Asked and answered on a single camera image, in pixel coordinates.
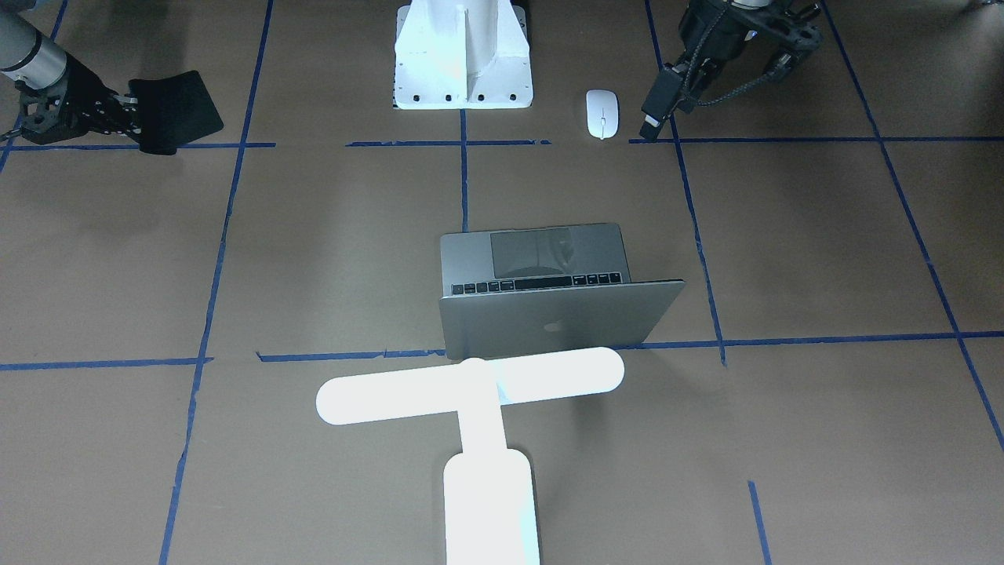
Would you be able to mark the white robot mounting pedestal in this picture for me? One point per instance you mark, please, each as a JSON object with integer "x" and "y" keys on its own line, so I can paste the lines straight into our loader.
{"x": 453, "y": 55}

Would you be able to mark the black mouse pad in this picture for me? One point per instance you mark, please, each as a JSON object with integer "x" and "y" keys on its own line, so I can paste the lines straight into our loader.
{"x": 173, "y": 111}

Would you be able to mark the grey laptop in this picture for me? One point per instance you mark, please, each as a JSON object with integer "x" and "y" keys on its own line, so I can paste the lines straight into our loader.
{"x": 517, "y": 292}

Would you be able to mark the white computer mouse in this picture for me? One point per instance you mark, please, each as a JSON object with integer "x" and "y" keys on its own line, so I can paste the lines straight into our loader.
{"x": 603, "y": 113}

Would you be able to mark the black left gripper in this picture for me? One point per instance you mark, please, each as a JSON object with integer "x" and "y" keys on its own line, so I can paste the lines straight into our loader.
{"x": 715, "y": 25}

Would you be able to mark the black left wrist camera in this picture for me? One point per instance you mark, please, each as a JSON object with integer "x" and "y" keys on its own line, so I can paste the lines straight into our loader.
{"x": 664, "y": 95}

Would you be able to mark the white desk lamp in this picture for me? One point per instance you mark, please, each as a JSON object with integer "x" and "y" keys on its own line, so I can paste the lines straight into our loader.
{"x": 490, "y": 515}

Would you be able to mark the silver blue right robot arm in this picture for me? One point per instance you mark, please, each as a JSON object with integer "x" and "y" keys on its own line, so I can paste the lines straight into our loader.
{"x": 28, "y": 54}

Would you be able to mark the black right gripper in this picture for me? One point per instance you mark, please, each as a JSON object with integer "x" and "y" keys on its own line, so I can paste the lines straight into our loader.
{"x": 76, "y": 100}

